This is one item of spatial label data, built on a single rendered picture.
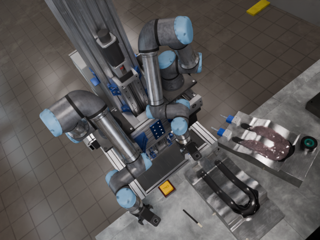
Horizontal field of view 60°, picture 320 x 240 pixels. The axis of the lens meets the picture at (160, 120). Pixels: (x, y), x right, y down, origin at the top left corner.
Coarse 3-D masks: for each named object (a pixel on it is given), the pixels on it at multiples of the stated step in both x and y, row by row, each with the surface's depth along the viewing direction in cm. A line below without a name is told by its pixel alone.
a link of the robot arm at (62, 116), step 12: (48, 108) 109; (60, 108) 107; (72, 108) 108; (48, 120) 106; (60, 120) 107; (72, 120) 109; (84, 120) 146; (60, 132) 110; (72, 132) 133; (84, 132) 145
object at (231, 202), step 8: (216, 160) 158; (224, 168) 156; (200, 176) 155; (208, 176) 155; (232, 176) 152; (208, 184) 153; (216, 184) 152; (240, 184) 147; (216, 192) 150; (224, 192) 147; (248, 192) 143; (256, 192) 138; (224, 200) 143; (232, 200) 141; (256, 200) 140; (232, 208) 141; (240, 208) 140; (248, 208) 142; (256, 208) 141; (248, 216) 139
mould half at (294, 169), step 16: (240, 112) 175; (240, 128) 170; (272, 128) 160; (224, 144) 166; (272, 144) 156; (256, 160) 155; (272, 160) 152; (288, 160) 147; (304, 160) 145; (288, 176) 146; (304, 176) 141
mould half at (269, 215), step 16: (208, 160) 159; (224, 160) 157; (192, 176) 157; (224, 176) 153; (240, 176) 150; (208, 192) 150; (240, 192) 142; (224, 208) 140; (272, 208) 141; (224, 224) 147; (240, 224) 140; (256, 224) 139; (272, 224) 137
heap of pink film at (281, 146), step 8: (256, 128) 163; (264, 128) 159; (264, 136) 158; (272, 136) 157; (280, 136) 157; (248, 144) 158; (256, 144) 155; (264, 144) 155; (280, 144) 153; (288, 144) 154; (264, 152) 152; (272, 152) 152; (280, 152) 152; (288, 152) 152
